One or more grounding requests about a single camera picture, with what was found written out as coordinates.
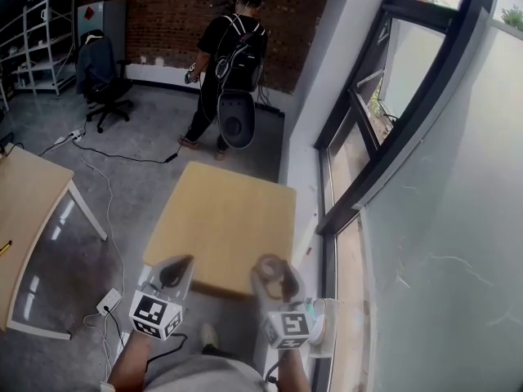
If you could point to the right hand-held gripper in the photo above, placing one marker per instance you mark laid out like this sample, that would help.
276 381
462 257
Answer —
288 327

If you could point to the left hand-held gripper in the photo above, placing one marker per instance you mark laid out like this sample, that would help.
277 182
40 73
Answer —
157 313

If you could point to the brown roll of tape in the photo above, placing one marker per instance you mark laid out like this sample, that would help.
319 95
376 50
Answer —
270 264

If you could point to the person's left forearm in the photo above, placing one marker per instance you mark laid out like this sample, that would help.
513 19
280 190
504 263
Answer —
130 359

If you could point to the person's right forearm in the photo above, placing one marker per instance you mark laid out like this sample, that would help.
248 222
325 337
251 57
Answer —
295 368

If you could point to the white teal shoe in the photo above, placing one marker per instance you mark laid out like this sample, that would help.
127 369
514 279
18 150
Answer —
319 321

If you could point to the small square wooden table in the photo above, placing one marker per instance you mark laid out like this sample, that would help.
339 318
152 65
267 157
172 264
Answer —
224 227

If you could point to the person's left shoe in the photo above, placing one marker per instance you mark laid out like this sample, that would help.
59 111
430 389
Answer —
209 335

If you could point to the large white power strip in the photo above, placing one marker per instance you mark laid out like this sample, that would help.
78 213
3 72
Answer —
109 300

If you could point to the person's grey clothing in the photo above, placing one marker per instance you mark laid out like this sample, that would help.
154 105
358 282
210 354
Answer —
204 374

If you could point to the large wooden table white legs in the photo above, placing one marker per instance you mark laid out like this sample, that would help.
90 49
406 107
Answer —
24 202

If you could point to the grey oval shell case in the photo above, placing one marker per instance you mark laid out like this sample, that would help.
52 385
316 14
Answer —
237 117

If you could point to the small white power strip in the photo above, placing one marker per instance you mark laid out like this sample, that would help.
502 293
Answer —
77 134

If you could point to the yellow tool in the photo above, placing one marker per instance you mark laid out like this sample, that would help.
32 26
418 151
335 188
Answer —
5 247

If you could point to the black floor box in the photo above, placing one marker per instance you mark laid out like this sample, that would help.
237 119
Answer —
269 110

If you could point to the black office chair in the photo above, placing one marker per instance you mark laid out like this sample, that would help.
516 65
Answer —
108 96

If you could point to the dark jacket on hanger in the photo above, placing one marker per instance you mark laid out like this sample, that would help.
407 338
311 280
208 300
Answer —
95 61

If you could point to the grey standing board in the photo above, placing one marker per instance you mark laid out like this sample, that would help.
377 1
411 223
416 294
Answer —
104 19

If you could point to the white metal shelf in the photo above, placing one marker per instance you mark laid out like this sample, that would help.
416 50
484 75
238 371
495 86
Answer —
38 43

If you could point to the black window frame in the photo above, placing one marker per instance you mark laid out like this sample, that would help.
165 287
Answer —
367 137

